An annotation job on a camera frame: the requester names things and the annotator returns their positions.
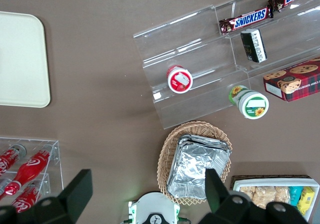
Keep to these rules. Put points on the dark woven mat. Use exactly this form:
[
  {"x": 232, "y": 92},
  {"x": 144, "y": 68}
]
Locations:
[{"x": 270, "y": 176}]

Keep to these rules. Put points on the rice cracker bag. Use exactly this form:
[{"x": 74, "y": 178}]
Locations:
[
  {"x": 265, "y": 196},
  {"x": 247, "y": 191},
  {"x": 282, "y": 195}
]

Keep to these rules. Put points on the teal snack packet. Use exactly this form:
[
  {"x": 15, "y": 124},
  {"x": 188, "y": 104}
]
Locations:
[{"x": 296, "y": 195}]

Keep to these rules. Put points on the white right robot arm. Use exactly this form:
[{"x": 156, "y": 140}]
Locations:
[{"x": 153, "y": 210}]

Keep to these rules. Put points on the beige plastic tray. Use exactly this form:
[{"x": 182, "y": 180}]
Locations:
[{"x": 22, "y": 59}]

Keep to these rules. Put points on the red tartan cookie box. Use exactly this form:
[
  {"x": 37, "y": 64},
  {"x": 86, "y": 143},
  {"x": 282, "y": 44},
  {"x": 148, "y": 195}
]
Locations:
[{"x": 295, "y": 84}]

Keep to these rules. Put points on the red strawberry yogurt cup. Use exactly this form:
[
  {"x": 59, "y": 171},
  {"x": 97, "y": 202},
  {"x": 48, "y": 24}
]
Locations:
[{"x": 180, "y": 80}]

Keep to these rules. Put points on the clear acrylic stepped shelf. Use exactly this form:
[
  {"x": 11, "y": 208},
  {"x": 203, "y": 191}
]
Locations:
[
  {"x": 190, "y": 47},
  {"x": 290, "y": 39}
]

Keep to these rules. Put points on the stack of foil trays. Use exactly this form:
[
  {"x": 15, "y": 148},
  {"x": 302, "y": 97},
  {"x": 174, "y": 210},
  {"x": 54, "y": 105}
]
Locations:
[{"x": 195, "y": 164}]

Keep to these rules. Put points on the white rectangular snack container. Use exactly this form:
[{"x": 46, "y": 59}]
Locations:
[{"x": 275, "y": 182}]

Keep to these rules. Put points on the green sunflower yogurt cup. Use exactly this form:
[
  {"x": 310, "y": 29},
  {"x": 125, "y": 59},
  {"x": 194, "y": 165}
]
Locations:
[{"x": 250, "y": 104}]

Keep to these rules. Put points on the small black white box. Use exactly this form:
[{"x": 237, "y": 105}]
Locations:
[{"x": 253, "y": 45}]

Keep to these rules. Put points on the light wicker basket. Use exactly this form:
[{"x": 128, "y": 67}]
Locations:
[{"x": 165, "y": 164}]

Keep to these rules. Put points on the red Coca-Cola bottle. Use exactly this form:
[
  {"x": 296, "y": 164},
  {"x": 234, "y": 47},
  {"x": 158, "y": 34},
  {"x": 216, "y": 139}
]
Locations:
[
  {"x": 8, "y": 159},
  {"x": 25, "y": 201},
  {"x": 31, "y": 167}
]

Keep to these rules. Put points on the clear acrylic bottle rack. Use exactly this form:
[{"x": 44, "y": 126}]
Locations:
[{"x": 56, "y": 154}]

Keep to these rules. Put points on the yellow snack packet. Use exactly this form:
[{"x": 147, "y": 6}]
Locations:
[{"x": 307, "y": 200}]

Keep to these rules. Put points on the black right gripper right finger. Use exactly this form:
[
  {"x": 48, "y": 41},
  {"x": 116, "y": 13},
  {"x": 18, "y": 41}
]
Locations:
[{"x": 217, "y": 194}]

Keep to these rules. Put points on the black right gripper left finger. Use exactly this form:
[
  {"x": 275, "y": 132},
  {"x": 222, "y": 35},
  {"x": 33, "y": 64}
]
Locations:
[{"x": 75, "y": 194}]

